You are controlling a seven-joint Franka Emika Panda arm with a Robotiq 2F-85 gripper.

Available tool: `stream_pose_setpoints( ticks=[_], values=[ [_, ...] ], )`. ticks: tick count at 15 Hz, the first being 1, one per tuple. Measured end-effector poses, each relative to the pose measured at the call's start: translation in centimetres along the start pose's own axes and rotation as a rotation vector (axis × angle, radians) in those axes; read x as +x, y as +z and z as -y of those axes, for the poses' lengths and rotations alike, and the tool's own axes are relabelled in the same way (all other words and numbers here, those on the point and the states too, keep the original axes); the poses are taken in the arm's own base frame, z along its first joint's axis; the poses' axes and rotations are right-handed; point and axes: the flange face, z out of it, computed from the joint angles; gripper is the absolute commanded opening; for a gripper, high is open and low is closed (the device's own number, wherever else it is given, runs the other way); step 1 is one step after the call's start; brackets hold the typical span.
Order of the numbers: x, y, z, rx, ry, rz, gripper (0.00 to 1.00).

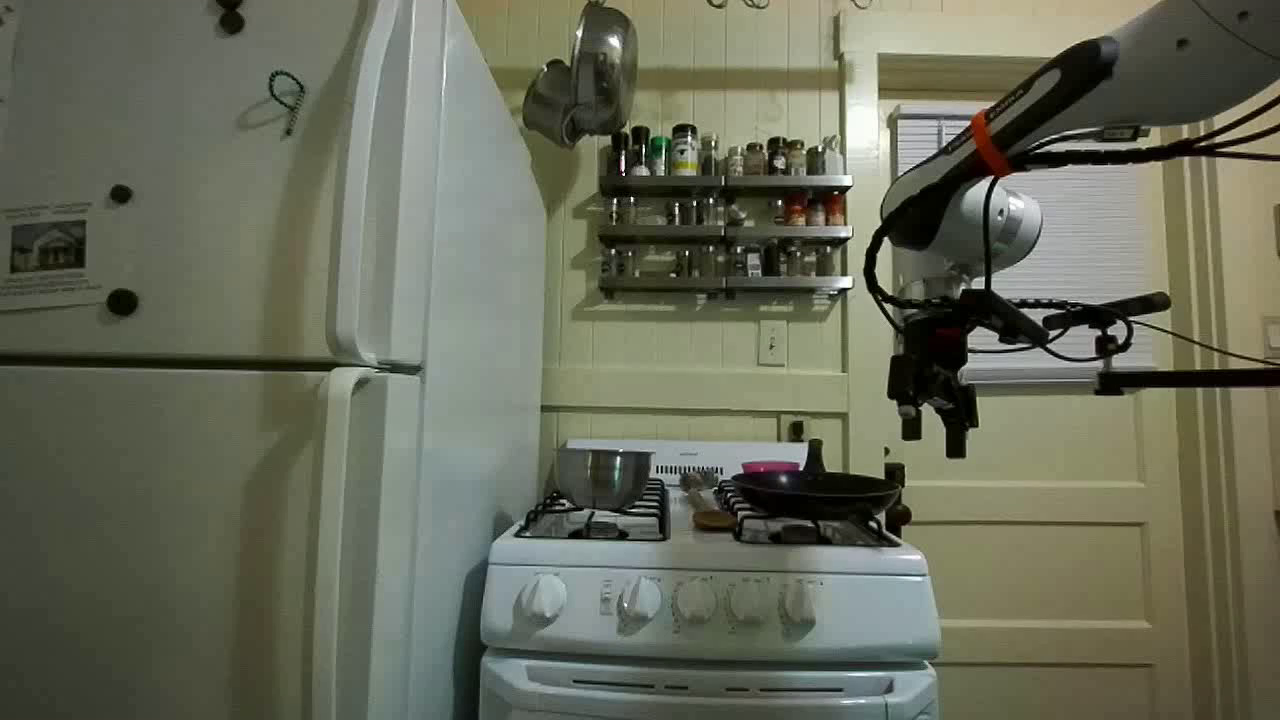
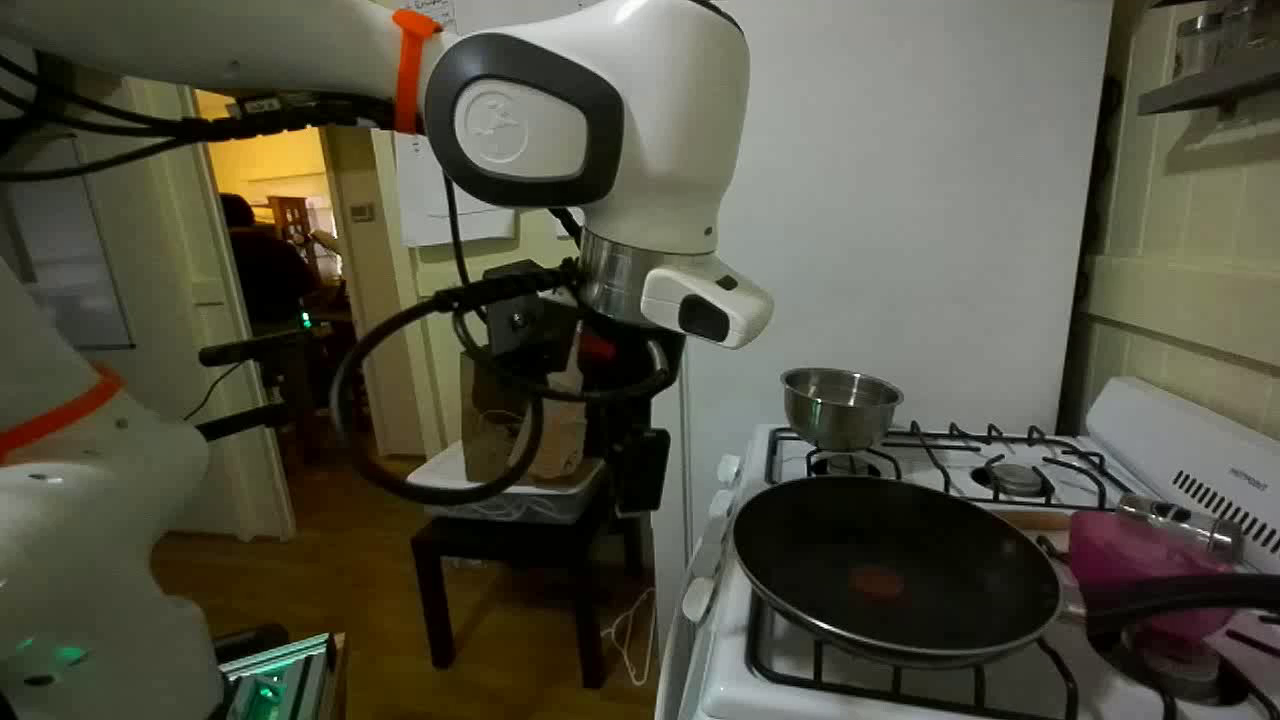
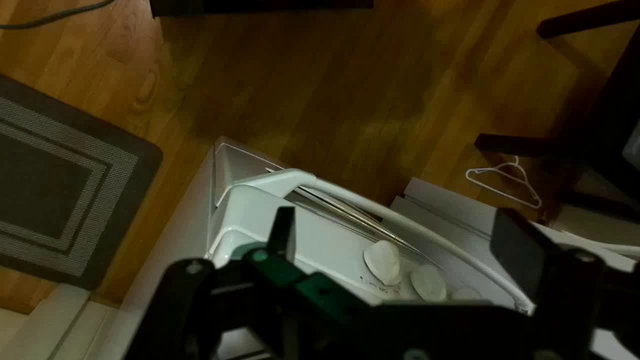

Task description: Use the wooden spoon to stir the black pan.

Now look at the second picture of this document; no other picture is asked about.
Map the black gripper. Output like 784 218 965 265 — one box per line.
482 297 681 512

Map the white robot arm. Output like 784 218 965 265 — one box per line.
0 0 766 720

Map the black frying pan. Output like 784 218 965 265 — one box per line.
726 476 1280 666

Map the black side table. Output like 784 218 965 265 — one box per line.
411 461 645 687

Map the steel saucepan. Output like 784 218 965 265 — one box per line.
784 368 901 451

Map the white refrigerator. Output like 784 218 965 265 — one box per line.
645 0 1116 634

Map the white gas stove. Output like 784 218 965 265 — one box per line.
657 375 1280 720

